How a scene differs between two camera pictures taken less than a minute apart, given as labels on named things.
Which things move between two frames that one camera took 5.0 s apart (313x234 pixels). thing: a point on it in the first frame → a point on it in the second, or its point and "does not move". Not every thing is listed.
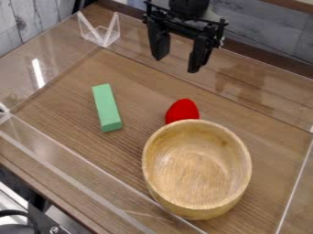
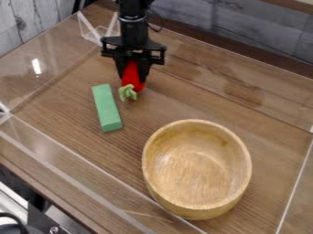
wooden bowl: [196, 167] does not move
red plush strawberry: [182, 109] → [133, 83]
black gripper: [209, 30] → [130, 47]
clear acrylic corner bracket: [101, 36] does not move
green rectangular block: [106, 104] does not move
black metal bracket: [45, 225] does not move
